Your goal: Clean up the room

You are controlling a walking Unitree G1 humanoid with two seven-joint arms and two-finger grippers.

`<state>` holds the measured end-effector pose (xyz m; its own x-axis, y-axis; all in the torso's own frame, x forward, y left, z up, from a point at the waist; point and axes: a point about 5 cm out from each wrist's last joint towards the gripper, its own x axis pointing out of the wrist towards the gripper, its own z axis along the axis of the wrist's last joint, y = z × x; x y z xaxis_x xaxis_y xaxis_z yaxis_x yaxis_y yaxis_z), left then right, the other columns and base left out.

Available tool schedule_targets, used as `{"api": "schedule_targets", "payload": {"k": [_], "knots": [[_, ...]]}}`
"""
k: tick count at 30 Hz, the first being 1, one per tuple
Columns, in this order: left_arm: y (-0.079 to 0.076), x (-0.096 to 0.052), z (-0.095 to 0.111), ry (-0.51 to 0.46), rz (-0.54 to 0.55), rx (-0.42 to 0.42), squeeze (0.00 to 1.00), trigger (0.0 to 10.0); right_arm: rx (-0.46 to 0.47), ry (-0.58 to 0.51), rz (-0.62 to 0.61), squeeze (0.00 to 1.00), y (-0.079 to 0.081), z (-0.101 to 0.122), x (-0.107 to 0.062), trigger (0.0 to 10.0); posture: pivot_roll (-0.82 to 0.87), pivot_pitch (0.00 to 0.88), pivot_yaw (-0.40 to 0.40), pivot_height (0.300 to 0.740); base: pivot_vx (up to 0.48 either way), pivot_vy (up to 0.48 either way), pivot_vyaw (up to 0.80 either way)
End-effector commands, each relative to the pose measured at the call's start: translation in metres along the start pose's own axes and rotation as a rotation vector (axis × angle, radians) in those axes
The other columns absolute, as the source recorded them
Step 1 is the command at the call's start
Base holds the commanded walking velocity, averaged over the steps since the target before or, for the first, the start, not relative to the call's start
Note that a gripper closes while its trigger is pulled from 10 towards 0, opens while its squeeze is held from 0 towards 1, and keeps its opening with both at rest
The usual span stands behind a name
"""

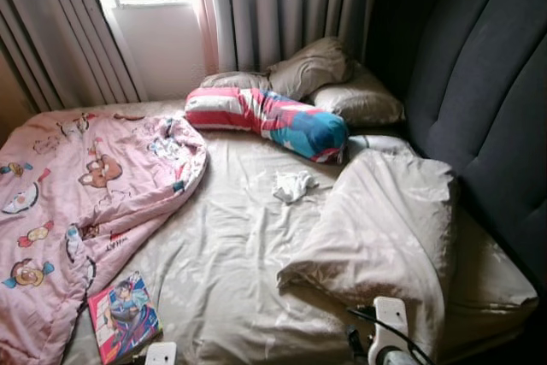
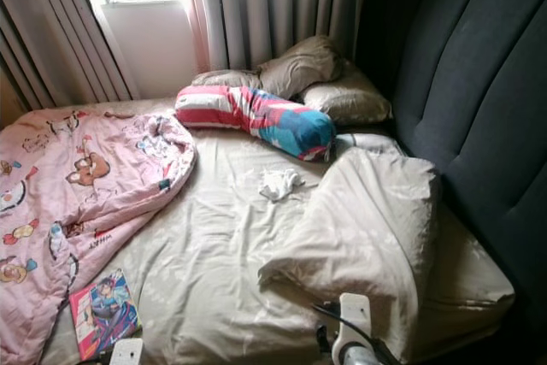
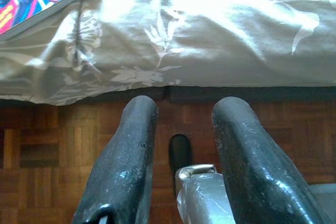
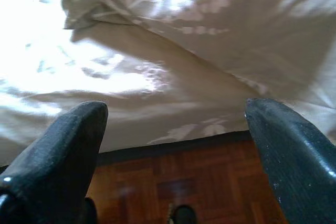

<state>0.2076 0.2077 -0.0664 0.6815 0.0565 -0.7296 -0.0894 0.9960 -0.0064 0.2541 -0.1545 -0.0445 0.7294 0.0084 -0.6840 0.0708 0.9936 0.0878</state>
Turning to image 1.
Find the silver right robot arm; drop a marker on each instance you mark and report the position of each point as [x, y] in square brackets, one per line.
[393, 358]

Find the beige folded duvet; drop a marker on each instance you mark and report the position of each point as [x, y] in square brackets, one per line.
[385, 228]

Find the grey pleated curtain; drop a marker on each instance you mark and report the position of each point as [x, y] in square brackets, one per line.
[282, 6]
[51, 32]

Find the beige floral bed sheet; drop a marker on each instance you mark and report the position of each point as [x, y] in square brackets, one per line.
[231, 245]

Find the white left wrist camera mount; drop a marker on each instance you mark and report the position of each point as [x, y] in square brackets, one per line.
[161, 355]

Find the dark padded headboard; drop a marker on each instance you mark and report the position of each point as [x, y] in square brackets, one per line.
[479, 83]

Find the white crumpled cloth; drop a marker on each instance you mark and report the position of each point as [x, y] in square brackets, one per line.
[293, 185]

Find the light beige pillow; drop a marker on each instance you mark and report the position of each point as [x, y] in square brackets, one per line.
[363, 100]

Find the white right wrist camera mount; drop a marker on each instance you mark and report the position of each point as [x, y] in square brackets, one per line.
[391, 318]

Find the pale grey pillow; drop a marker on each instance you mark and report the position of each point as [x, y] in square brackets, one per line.
[385, 143]

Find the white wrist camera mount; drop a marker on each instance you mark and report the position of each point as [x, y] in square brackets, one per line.
[161, 355]
[391, 318]

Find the pink sheer curtain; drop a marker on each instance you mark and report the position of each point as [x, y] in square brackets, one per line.
[205, 23]

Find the flat beige pillow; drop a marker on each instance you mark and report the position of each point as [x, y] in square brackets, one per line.
[235, 80]

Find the anime cover book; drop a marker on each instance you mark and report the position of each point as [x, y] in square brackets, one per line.
[124, 318]

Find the red white blue bolster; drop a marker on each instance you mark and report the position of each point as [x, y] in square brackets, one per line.
[256, 113]

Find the pink cartoon print quilt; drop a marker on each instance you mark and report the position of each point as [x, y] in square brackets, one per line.
[68, 211]

